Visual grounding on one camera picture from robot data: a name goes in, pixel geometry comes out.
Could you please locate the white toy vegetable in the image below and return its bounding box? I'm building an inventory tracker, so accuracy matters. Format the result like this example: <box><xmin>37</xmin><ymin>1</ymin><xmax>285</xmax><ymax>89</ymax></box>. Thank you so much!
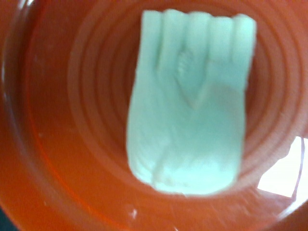
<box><xmin>127</xmin><ymin>10</ymin><xmax>257</xmax><ymax>196</ymax></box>

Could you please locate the orange plastic plate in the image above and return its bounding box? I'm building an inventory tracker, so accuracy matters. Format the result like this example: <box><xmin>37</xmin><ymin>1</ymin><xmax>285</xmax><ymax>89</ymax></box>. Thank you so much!
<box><xmin>0</xmin><ymin>0</ymin><xmax>308</xmax><ymax>231</ymax></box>

